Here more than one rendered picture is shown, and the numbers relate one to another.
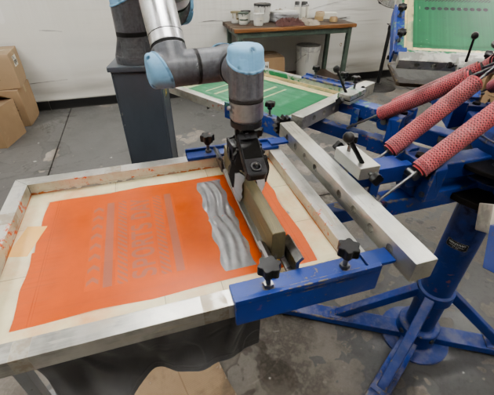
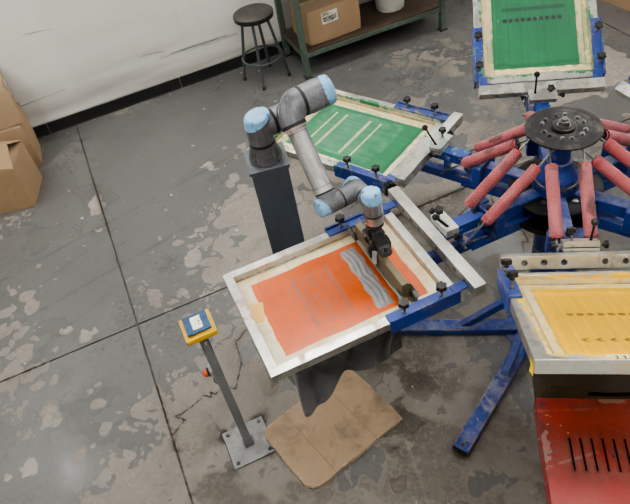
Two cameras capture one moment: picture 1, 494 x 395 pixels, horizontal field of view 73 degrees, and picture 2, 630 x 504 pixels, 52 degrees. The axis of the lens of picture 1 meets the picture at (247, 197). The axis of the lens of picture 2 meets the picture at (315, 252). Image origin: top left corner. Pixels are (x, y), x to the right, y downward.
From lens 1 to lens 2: 1.82 m
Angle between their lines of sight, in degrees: 9
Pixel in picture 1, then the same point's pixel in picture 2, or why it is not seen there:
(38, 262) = (274, 323)
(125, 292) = (331, 329)
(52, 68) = (45, 79)
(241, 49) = (370, 197)
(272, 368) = (413, 379)
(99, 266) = (309, 319)
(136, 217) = (313, 286)
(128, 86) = (264, 182)
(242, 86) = (372, 212)
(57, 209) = (260, 290)
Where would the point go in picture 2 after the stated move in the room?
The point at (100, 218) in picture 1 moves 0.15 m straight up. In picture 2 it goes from (291, 290) to (284, 265)
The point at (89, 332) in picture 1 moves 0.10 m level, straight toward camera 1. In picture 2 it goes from (328, 347) to (349, 361)
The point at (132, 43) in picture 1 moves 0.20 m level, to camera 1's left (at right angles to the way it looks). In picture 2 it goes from (265, 152) to (220, 161)
